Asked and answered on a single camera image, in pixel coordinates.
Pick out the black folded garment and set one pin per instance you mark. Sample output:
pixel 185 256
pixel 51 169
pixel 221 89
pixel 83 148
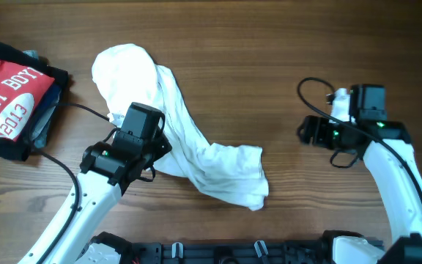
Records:
pixel 20 149

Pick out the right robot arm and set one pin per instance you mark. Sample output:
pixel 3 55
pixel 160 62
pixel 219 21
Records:
pixel 358 125

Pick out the white t-shirt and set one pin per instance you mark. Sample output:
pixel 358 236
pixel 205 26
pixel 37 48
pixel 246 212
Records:
pixel 125 74

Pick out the red printed folded t-shirt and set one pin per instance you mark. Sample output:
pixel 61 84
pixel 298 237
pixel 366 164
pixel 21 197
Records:
pixel 21 90

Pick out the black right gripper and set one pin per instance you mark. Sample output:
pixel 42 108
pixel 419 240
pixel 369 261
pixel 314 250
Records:
pixel 307 129

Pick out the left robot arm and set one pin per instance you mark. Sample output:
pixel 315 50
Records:
pixel 107 169

